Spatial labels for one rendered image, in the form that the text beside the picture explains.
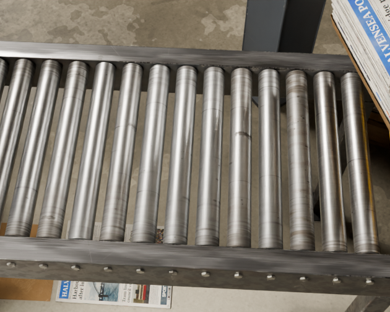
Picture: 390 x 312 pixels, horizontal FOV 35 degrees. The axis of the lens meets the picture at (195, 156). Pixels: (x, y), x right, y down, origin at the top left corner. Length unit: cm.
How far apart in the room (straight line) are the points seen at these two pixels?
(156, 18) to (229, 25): 31
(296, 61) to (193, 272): 57
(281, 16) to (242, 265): 101
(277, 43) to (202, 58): 67
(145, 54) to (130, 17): 117
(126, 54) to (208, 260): 55
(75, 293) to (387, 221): 108
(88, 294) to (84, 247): 82
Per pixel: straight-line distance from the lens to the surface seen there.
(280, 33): 207
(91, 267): 126
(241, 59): 148
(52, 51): 153
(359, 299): 151
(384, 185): 229
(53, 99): 146
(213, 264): 123
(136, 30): 260
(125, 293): 205
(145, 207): 127
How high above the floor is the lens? 195
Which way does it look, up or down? 60 degrees down
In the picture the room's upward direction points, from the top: straight up
